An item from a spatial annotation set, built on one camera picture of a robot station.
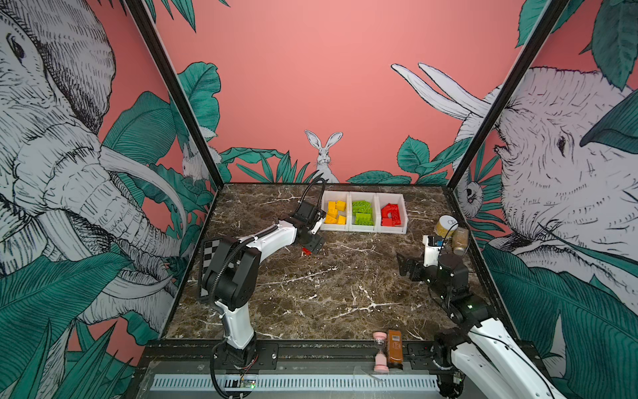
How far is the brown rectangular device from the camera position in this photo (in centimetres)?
72

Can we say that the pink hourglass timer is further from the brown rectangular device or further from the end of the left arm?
the end of the left arm

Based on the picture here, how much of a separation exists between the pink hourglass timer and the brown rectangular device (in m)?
0.01

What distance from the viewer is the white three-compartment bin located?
1.03m

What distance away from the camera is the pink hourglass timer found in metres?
0.71

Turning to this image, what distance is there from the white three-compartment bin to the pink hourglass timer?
0.40m

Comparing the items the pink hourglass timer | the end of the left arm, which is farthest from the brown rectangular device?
the end of the left arm
